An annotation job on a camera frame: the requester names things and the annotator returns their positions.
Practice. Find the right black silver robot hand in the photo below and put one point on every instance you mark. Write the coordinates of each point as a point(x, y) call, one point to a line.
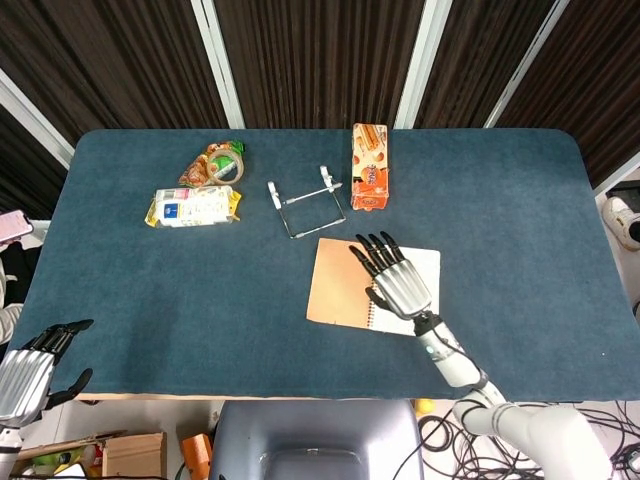
point(402, 287)

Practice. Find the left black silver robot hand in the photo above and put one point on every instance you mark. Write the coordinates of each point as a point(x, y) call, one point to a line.
point(22, 375)

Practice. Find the brown spiral notebook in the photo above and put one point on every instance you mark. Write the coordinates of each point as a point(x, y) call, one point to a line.
point(335, 285)

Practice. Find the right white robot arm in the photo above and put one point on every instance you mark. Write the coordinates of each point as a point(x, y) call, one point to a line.
point(452, 367)

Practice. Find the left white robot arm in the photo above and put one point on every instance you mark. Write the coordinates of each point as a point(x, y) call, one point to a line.
point(9, 450)

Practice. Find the seated person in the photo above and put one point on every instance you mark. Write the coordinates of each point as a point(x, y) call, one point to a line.
point(15, 275)

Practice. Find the small yellow object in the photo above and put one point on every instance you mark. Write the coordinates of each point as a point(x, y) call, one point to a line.
point(423, 406)

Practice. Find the orange biscuit box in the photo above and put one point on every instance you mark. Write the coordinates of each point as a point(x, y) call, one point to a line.
point(370, 170)

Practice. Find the cardboard box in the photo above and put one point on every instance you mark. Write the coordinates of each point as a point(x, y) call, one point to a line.
point(135, 455)

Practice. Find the pink smartphone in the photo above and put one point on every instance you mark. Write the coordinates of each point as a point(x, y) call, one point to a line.
point(14, 225)

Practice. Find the grey robot torso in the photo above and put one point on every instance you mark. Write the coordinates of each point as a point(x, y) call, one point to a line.
point(315, 440)

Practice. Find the orange packet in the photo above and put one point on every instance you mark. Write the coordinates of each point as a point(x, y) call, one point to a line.
point(196, 452)

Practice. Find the blue tablecloth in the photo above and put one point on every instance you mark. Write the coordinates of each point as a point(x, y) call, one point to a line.
point(200, 300)

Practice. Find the white yellow snack package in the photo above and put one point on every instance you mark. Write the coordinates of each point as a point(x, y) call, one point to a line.
point(195, 207)

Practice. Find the clear packing tape roll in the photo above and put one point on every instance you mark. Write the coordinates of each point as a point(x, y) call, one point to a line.
point(213, 167)

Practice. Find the white sneaker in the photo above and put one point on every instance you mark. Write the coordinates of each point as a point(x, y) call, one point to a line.
point(620, 220)

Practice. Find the orange green snack bag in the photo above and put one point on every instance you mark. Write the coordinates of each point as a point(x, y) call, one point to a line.
point(192, 175)

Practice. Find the white frame post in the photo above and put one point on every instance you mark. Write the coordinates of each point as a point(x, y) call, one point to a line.
point(422, 65)
point(525, 65)
point(35, 120)
point(217, 65)

